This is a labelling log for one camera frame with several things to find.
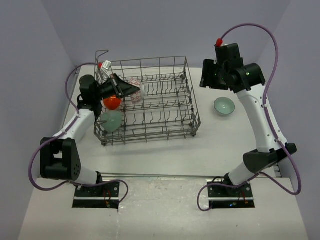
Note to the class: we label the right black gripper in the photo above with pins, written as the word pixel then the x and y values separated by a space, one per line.
pixel 210 65

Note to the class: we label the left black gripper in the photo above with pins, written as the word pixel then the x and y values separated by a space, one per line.
pixel 123 88

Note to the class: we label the orange bowl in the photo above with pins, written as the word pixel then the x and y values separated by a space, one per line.
pixel 112 102

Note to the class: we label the white bowl red pattern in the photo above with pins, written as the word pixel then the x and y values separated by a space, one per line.
pixel 137 96

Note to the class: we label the small pale green bowl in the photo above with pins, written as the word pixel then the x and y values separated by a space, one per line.
pixel 224 106

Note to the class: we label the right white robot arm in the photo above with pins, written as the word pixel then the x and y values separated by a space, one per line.
pixel 271 145

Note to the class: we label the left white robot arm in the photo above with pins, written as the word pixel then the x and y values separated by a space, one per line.
pixel 59 156

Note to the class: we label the large pale green bowl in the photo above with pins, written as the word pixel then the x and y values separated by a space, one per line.
pixel 111 120

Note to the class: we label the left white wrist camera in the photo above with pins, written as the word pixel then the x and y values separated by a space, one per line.
pixel 105 67

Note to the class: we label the grey wire dish rack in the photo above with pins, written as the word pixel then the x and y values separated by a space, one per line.
pixel 168 109

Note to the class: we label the silver table rail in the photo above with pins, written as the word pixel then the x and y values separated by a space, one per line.
pixel 156 176

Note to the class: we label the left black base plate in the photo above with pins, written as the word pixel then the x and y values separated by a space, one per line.
pixel 102 197

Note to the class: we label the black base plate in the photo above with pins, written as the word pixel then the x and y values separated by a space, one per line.
pixel 231 198
pixel 102 197

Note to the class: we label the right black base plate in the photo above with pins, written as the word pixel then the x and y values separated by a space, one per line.
pixel 231 198

